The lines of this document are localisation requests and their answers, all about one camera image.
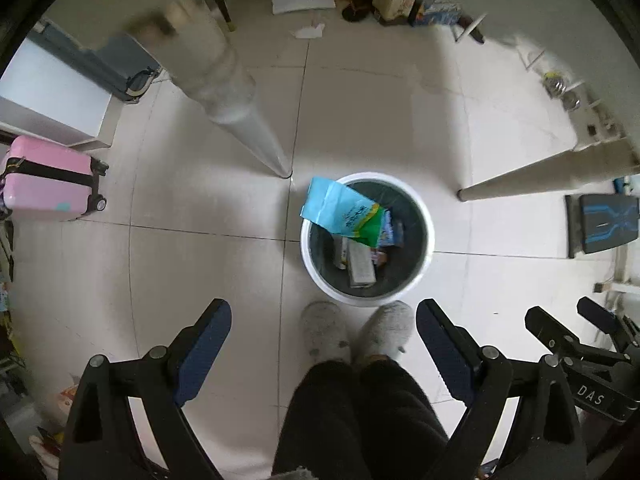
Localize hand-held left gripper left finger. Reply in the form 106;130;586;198
59;298;233;480

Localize blue and green bag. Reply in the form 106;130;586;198
300;176;388;248

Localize pink suitcase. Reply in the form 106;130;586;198
0;135;109;222

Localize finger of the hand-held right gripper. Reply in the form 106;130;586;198
576;296;640;352
524;306;628;363

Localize grey slipper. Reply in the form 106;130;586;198
300;301;352;363
352;301;415;366

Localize white cabinet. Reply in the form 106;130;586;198
0;37;113;151

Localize small blue packet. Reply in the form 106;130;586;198
378;207;406;248

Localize white tissue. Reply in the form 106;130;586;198
290;21;327;40

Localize black and blue pad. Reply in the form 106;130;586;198
565;192;640;260

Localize beige carton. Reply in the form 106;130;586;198
372;0;421;23

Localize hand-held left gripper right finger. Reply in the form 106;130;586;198
416;299;588;480

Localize white trash bin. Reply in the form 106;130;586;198
300;172;435;308

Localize table with patterned tablecloth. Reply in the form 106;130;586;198
95;0;640;203

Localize blue carton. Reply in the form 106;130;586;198
410;0;463;28

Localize person's left leg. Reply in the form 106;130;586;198
272;359;371;480

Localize metal dumbbell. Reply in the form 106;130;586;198
543;71;583;111

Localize brown shoes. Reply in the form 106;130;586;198
341;0;377;23

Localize long white box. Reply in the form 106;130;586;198
348;242;378;289

